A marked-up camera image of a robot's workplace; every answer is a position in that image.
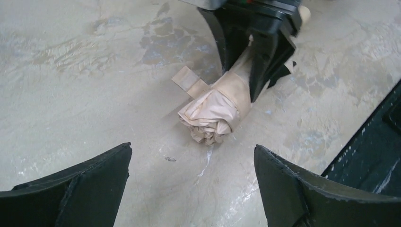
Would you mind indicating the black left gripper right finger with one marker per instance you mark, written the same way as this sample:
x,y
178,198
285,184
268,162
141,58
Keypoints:
x,y
295,197

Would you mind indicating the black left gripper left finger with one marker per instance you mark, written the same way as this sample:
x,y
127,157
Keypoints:
x,y
84,195

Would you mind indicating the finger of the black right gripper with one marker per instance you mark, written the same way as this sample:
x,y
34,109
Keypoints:
x,y
270,53
229,29

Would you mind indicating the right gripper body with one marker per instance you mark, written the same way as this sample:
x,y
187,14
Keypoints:
x,y
288,9

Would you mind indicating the beige folding umbrella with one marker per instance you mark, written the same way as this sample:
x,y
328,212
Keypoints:
x,y
217,109

